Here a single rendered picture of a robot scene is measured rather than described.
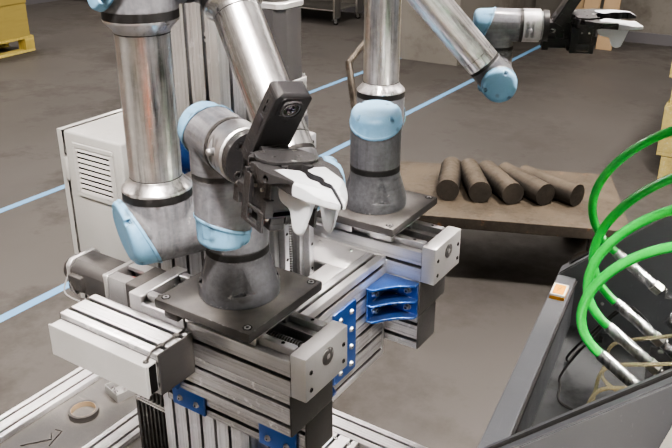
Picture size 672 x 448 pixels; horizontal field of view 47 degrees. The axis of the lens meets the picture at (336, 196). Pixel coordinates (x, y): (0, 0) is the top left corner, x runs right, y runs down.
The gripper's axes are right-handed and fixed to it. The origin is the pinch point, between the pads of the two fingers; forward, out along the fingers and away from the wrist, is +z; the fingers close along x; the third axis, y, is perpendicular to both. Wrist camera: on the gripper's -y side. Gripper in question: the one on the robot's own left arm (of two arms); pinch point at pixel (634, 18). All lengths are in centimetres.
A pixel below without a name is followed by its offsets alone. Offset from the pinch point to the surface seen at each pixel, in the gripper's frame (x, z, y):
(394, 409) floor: -24, -51, 150
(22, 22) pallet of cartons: -570, -475, 194
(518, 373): 71, -27, 41
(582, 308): 86, -22, 15
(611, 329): 81, -16, 23
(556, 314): 51, -17, 44
